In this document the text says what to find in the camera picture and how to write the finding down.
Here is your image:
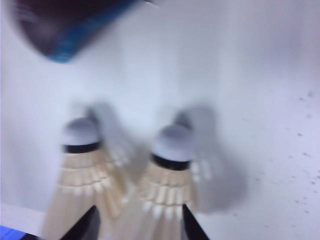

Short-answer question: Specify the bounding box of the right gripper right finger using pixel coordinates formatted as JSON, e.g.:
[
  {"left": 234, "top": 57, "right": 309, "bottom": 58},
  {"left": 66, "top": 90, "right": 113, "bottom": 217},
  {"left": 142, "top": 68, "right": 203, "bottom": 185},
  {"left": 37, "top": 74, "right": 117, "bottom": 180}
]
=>
[{"left": 181, "top": 203, "right": 210, "bottom": 240}]

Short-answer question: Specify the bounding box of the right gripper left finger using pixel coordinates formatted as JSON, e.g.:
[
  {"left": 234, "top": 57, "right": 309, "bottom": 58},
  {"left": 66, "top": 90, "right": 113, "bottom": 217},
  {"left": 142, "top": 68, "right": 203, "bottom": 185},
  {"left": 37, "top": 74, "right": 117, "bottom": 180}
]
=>
[{"left": 59, "top": 205, "right": 101, "bottom": 240}]

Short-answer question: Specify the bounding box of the white feather shuttlecock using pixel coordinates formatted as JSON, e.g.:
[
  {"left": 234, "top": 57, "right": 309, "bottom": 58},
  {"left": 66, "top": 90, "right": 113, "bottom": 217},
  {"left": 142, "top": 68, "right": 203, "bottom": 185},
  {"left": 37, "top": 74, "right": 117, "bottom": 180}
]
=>
[
  {"left": 109, "top": 124, "right": 198, "bottom": 240},
  {"left": 41, "top": 116, "right": 131, "bottom": 240}
]

